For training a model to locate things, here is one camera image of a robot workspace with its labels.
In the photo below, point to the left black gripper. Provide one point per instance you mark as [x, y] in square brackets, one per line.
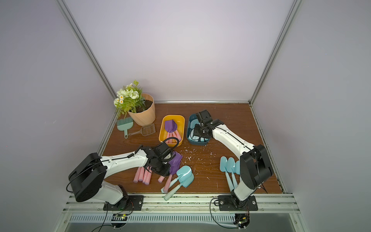
[166, 172]

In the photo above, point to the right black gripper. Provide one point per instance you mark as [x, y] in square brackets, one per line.
[198, 131]

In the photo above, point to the teal round shovel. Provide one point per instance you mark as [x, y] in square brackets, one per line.
[193, 137]

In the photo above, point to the purple square shovel pink handle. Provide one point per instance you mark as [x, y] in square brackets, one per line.
[179, 137]

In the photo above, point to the purple pointed shovel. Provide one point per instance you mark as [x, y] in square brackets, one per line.
[175, 137]

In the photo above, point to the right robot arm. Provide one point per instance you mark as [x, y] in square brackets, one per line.
[255, 164]

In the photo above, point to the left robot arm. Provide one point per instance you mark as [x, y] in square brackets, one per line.
[87, 180]

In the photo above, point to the dark teal storage box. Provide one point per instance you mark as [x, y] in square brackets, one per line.
[191, 125]

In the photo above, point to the yellow storage box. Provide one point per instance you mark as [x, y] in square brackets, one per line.
[180, 126]

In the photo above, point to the beige flower pot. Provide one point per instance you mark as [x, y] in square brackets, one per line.
[146, 117]

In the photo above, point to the green small brush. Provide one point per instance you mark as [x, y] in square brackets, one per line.
[124, 125]

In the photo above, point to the artificial flower plant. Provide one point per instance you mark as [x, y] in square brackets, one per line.
[129, 99]

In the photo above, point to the left circuit board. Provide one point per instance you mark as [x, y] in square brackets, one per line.
[119, 220]

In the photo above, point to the circuit board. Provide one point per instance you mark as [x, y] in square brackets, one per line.
[242, 221]
[119, 220]

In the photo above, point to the right circuit board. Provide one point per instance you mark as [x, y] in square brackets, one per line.
[242, 221]

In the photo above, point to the aluminium front rail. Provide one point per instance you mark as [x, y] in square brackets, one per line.
[204, 203]

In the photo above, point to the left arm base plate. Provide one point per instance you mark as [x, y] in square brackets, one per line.
[136, 202]

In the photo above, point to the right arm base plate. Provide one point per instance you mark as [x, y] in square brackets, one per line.
[228, 203]

